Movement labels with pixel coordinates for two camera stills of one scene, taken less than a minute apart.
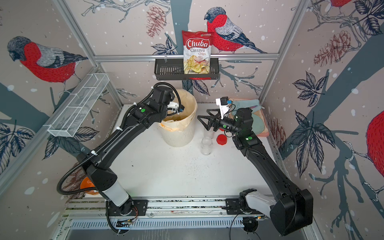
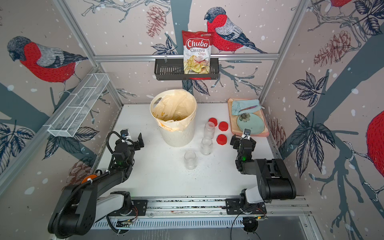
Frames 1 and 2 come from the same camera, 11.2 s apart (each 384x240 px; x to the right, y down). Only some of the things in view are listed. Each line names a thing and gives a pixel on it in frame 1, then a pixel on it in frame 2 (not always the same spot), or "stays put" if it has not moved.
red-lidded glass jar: x=206 y=146 stays put
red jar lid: x=221 y=139 stays put
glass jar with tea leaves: x=210 y=133 stays put
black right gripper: x=218 y=121 -> x=236 y=141
